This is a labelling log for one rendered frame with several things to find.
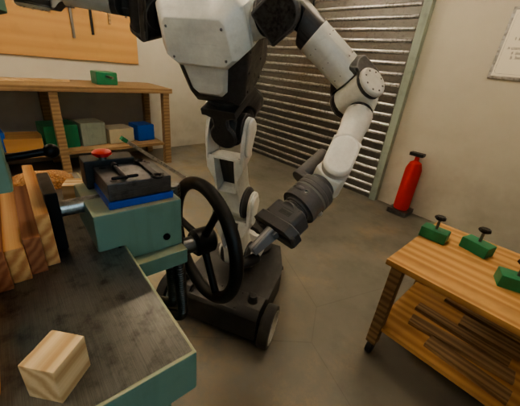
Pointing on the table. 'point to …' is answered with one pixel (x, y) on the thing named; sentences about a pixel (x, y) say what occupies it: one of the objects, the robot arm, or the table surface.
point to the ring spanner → (149, 168)
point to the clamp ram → (59, 208)
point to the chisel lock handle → (35, 153)
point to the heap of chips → (49, 176)
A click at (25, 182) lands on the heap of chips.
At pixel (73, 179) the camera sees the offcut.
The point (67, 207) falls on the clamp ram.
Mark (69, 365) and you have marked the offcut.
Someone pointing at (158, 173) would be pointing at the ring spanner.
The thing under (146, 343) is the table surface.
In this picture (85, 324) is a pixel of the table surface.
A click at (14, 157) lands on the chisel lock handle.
